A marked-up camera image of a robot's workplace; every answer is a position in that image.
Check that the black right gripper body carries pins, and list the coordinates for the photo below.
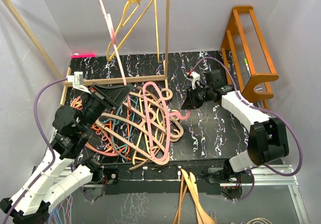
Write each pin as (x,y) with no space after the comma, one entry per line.
(198,96)

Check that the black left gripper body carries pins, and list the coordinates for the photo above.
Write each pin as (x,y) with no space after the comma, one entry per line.
(101,100)

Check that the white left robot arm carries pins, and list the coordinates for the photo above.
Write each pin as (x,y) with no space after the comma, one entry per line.
(34,202)

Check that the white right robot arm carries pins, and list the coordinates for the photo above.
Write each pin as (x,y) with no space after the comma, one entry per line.
(267,136)

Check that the wooden hangers on floor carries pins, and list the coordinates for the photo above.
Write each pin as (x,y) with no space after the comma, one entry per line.
(188,186)

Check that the teal thin hanger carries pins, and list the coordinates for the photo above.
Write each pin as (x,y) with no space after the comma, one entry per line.
(120,128)

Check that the pink tape strip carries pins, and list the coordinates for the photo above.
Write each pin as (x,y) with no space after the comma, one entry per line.
(82,56)

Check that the beige plastic hanger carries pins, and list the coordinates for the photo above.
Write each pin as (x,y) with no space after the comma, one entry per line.
(157,129)

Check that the orange wooden shelf rack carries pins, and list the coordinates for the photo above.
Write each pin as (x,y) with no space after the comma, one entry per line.
(245,51)

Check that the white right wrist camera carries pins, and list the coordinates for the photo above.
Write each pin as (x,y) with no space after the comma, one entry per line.
(194,78)

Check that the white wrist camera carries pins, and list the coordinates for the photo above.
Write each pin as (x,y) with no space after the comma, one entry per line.
(194,78)
(77,81)

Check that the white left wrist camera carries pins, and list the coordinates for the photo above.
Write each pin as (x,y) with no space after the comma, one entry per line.
(77,81)

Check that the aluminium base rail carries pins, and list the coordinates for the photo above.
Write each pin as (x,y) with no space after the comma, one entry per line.
(265,177)

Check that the blue wire hangers pile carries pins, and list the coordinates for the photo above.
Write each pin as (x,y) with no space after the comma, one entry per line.
(62,213)

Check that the wooden clothes rack frame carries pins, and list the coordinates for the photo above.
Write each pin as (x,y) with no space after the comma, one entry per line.
(55,70)

